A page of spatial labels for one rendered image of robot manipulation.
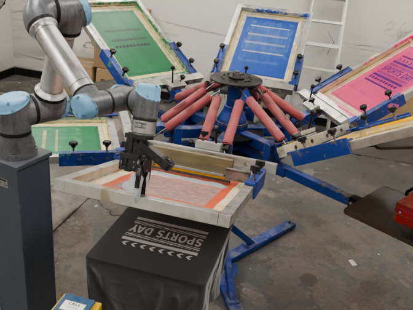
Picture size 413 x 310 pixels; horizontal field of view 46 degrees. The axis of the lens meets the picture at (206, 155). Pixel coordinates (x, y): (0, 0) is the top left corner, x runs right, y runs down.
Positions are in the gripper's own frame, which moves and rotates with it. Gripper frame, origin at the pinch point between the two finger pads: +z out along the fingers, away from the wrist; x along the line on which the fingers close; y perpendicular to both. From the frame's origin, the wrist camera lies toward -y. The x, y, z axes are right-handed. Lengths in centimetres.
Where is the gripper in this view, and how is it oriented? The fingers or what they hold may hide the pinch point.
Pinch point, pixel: (140, 198)
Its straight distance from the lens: 155.6
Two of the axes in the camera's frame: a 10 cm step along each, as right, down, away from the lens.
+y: -9.6, -1.8, 2.1
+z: -1.5, 9.8, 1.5
